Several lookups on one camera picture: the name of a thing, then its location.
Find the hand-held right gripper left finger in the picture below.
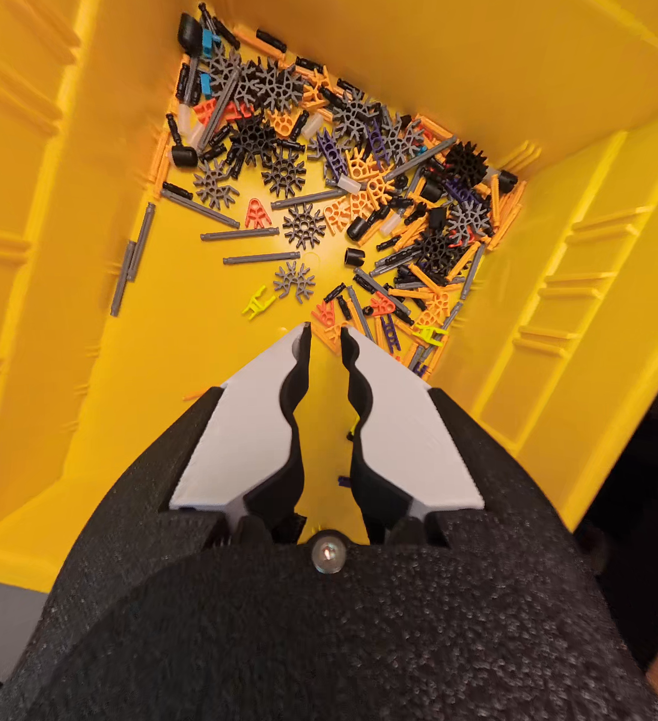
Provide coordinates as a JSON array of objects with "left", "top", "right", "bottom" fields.
[{"left": 169, "top": 322, "right": 313, "bottom": 516}]

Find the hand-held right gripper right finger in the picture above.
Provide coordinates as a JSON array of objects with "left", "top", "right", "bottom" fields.
[{"left": 339, "top": 326, "right": 486, "bottom": 516}]

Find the yellow storage bin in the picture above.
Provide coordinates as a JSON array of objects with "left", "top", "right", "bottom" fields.
[{"left": 0, "top": 0, "right": 658, "bottom": 593}]

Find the pile of toy parts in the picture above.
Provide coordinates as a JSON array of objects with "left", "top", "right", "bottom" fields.
[{"left": 109, "top": 2, "right": 528, "bottom": 379}]

